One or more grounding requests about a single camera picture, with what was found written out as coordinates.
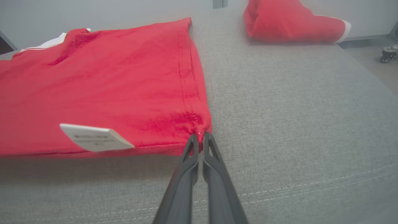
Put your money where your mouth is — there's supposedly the grey metal frame leg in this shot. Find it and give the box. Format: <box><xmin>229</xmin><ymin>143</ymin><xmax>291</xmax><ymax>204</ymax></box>
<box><xmin>386</xmin><ymin>21</ymin><xmax>398</xmax><ymax>44</ymax></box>

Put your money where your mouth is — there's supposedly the red basketball jersey number 23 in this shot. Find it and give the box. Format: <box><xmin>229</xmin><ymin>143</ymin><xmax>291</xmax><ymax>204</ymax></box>
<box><xmin>0</xmin><ymin>18</ymin><xmax>212</xmax><ymax>159</ymax></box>

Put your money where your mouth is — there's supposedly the red basketball shorts white stripe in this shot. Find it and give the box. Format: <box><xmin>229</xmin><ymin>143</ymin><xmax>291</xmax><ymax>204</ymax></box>
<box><xmin>243</xmin><ymin>0</ymin><xmax>352</xmax><ymax>43</ymax></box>

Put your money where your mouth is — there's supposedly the black caster wheel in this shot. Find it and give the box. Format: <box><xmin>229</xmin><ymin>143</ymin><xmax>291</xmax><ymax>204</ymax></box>
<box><xmin>380</xmin><ymin>45</ymin><xmax>398</xmax><ymax>64</ymax></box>

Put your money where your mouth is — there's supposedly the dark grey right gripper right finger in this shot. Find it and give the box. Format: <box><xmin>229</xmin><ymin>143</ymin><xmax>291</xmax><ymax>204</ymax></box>
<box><xmin>203</xmin><ymin>133</ymin><xmax>249</xmax><ymax>224</ymax></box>

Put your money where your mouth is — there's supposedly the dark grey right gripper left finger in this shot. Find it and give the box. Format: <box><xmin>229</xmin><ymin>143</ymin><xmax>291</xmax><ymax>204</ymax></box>
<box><xmin>152</xmin><ymin>135</ymin><xmax>199</xmax><ymax>224</ymax></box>

